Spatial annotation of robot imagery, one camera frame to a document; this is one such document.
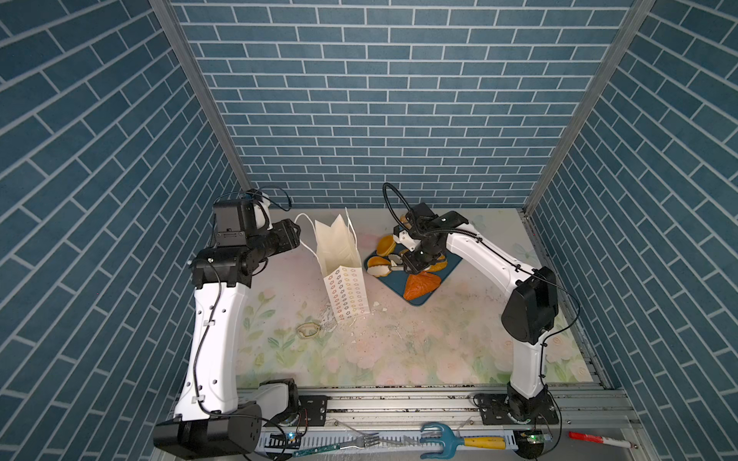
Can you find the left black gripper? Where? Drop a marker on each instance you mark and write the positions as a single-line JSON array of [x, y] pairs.
[[284, 234]]

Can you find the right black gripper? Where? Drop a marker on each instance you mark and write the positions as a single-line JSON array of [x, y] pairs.
[[412, 265]]

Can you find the round egg tart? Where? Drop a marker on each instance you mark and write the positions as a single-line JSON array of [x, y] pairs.
[[386, 246], [376, 261]]

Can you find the orange triangular bread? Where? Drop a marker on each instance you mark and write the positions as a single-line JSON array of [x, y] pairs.
[[420, 285]]

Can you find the white printed paper bag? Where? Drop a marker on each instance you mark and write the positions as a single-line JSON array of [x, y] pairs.
[[340, 265]]

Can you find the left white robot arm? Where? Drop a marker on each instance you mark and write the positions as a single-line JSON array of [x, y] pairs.
[[209, 419]]

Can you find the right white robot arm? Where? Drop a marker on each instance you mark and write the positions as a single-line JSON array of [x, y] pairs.
[[532, 304]]

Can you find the large oval seeded bread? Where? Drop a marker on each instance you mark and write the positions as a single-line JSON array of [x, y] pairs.
[[439, 266]]

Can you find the dark blue tray mat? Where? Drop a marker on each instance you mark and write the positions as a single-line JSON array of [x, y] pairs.
[[389, 269]]

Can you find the red white marker pen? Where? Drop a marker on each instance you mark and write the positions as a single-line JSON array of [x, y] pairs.
[[602, 440]]

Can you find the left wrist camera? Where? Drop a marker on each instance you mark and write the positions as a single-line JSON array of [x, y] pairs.
[[235, 222]]

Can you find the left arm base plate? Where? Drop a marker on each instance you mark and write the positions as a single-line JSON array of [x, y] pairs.
[[306, 411]]

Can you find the metal fork green handle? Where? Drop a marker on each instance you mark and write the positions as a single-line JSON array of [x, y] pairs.
[[360, 442]]

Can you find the teal fork tool yellow handle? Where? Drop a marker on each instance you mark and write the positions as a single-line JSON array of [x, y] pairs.
[[441, 435]]

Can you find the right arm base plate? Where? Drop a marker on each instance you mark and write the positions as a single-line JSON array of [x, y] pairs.
[[503, 409]]

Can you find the aluminium rail frame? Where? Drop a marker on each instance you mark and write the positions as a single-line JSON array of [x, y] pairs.
[[354, 411]]

